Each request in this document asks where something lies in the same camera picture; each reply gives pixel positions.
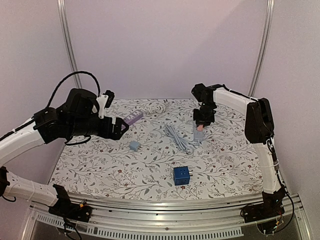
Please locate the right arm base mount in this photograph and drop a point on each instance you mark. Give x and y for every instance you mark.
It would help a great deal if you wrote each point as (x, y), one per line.
(271, 206)

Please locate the aluminium front rail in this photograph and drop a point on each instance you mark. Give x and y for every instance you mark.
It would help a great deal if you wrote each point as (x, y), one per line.
(205, 219)

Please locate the purple power strip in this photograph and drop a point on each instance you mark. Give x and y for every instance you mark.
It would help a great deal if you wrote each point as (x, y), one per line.
(133, 117)

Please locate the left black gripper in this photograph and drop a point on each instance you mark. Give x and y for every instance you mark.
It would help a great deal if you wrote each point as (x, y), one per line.
(116, 134)

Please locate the grey power strip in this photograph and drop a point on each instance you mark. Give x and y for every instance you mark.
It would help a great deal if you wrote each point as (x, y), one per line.
(198, 136)

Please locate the right aluminium frame post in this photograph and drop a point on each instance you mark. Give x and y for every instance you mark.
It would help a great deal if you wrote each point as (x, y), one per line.
(263, 46)

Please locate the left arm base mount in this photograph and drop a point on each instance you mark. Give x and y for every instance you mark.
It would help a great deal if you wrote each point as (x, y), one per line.
(66, 209)

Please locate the pink charger plug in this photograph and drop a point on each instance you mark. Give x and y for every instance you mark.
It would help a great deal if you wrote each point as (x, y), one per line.
(200, 128)

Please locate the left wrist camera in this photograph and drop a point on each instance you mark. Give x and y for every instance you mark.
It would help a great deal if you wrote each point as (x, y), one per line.
(104, 101)

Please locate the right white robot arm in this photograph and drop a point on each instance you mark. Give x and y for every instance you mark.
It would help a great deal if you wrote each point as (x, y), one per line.
(258, 129)

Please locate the left aluminium frame post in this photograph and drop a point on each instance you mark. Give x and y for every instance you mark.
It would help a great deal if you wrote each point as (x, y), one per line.
(61, 7)

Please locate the dark blue cube socket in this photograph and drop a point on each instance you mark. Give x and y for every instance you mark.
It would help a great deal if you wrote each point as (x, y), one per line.
(182, 175)

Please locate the floral table mat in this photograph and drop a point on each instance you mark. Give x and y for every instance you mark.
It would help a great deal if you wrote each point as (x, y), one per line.
(225, 164)

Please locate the light blue charger plug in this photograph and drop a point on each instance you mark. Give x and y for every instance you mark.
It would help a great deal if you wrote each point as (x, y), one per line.
(135, 145)

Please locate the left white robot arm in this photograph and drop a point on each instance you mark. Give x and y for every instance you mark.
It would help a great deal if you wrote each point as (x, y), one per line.
(43, 128)

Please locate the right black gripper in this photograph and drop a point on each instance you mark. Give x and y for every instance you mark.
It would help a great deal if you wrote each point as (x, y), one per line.
(203, 119)

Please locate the aluminium frame post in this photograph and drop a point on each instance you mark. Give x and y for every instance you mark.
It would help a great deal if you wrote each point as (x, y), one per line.
(263, 46)
(61, 7)

